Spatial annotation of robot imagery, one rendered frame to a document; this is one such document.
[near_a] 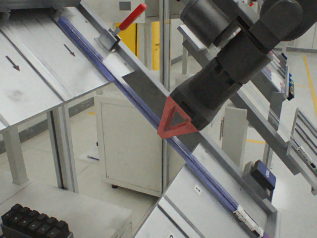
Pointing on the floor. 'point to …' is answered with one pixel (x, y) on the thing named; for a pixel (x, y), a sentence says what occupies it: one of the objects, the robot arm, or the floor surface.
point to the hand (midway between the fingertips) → (165, 131)
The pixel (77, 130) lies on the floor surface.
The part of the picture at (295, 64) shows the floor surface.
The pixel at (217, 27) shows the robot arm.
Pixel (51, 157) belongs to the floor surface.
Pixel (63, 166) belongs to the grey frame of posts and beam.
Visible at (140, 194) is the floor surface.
